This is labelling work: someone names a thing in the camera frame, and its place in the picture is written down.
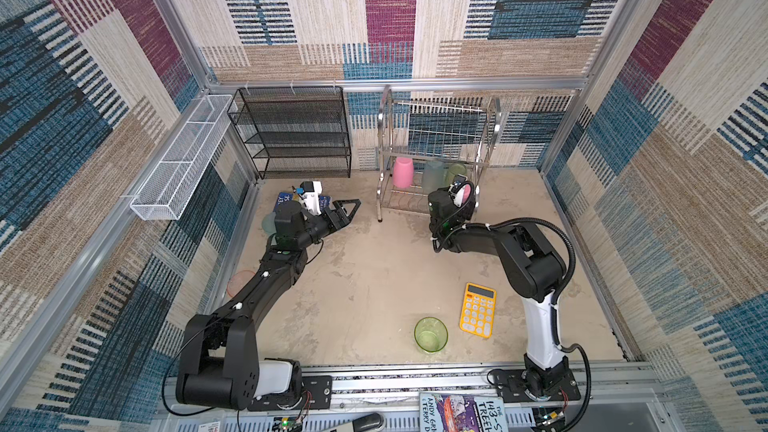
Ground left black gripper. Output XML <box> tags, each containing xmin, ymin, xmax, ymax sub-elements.
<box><xmin>295</xmin><ymin>200</ymin><xmax>358</xmax><ymax>253</ymax></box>

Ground pink cup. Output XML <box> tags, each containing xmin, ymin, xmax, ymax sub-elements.
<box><xmin>392</xmin><ymin>157</ymin><xmax>415</xmax><ymax>189</ymax></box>
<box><xmin>453</xmin><ymin>183</ymin><xmax>473</xmax><ymax>207</ymax></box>

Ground teal translucent cup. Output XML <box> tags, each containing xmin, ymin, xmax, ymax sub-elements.
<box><xmin>421</xmin><ymin>160</ymin><xmax>445</xmax><ymax>194</ymax></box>

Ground green translucent cup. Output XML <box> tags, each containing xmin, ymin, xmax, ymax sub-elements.
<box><xmin>414</xmin><ymin>317</ymin><xmax>448</xmax><ymax>353</ymax></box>
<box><xmin>444</xmin><ymin>163</ymin><xmax>468</xmax><ymax>186</ymax></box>

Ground silver wire dish rack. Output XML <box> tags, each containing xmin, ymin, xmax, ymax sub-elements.
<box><xmin>375</xmin><ymin>86</ymin><xmax>506</xmax><ymax>222</ymax></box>

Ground green translucent cup front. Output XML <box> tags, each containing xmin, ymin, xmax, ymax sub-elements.
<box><xmin>414</xmin><ymin>317</ymin><xmax>448</xmax><ymax>353</ymax></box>

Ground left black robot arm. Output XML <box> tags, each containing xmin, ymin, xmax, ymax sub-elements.
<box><xmin>172</xmin><ymin>199</ymin><xmax>362</xmax><ymax>412</ymax></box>

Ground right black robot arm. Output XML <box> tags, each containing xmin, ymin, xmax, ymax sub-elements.
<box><xmin>428</xmin><ymin>181</ymin><xmax>576</xmax><ymax>400</ymax></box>

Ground black mesh shelf rack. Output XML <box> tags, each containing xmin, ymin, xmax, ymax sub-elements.
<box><xmin>229</xmin><ymin>86</ymin><xmax>352</xmax><ymax>179</ymax></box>

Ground blue picture book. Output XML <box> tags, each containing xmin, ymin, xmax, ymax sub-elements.
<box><xmin>273</xmin><ymin>192</ymin><xmax>331</xmax><ymax>211</ymax></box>

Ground yellow calculator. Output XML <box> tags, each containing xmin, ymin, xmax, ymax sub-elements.
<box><xmin>459</xmin><ymin>282</ymin><xmax>497</xmax><ymax>339</ymax></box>

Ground purple treehouse book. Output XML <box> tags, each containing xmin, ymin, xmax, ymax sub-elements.
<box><xmin>419</xmin><ymin>392</ymin><xmax>508</xmax><ymax>432</ymax></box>

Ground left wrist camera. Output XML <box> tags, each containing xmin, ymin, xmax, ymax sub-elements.
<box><xmin>295</xmin><ymin>181</ymin><xmax>322</xmax><ymax>216</ymax></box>

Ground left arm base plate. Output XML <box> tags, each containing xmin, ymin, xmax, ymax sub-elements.
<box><xmin>247</xmin><ymin>375</ymin><xmax>333</xmax><ymax>412</ymax></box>

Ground white wire wall basket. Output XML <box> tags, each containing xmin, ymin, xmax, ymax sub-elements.
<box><xmin>130</xmin><ymin>95</ymin><xmax>234</xmax><ymax>221</ymax></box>

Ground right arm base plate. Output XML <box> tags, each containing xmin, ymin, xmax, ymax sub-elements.
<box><xmin>486</xmin><ymin>367</ymin><xmax>582</xmax><ymax>404</ymax></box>

